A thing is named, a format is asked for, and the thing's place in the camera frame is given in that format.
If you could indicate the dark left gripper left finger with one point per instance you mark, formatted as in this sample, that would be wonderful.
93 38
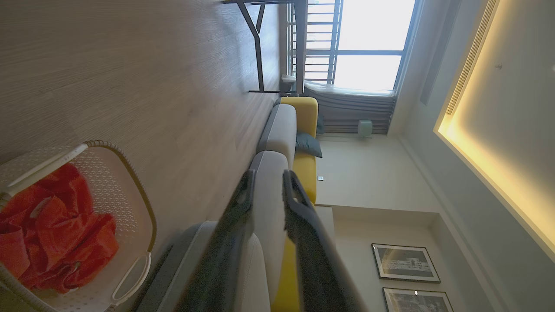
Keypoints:
225 251

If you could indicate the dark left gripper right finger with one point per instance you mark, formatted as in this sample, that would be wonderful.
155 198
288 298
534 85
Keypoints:
312 251

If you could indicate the red and white garment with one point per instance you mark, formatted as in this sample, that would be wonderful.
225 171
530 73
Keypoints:
56 234

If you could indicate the grey and yellow sofa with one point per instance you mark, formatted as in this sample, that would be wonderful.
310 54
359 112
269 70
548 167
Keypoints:
282 130

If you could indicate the black framed picture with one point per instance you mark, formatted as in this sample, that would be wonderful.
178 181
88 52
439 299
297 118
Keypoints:
416 301
405 263

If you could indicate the dark teal pillow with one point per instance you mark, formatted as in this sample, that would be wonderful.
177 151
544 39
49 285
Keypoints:
320 125
308 144

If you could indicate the white perforated laundry basket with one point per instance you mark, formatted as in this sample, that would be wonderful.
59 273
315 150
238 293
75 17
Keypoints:
125 208

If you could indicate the small white box appliance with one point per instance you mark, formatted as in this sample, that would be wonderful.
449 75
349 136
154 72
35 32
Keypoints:
365 128

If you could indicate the grey pleated curtain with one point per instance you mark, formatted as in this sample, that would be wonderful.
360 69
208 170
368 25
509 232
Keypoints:
351 110

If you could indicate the dark balcony railing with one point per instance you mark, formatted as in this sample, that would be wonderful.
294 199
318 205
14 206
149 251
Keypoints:
333 39

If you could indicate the black metal frame table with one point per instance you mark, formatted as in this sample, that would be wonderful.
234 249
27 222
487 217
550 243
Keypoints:
300 43

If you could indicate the window with dark frame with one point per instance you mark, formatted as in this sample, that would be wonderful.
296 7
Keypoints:
373 52

